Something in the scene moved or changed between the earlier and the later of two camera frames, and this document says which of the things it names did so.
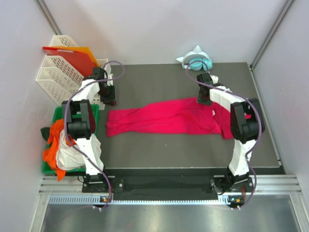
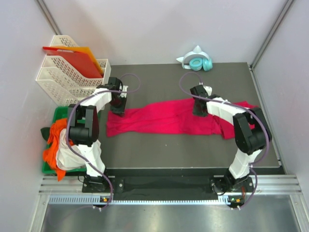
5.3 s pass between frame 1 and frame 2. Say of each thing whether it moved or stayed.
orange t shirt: stayed
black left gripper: moved
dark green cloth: stayed
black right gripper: moved
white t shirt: stayed
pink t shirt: stayed
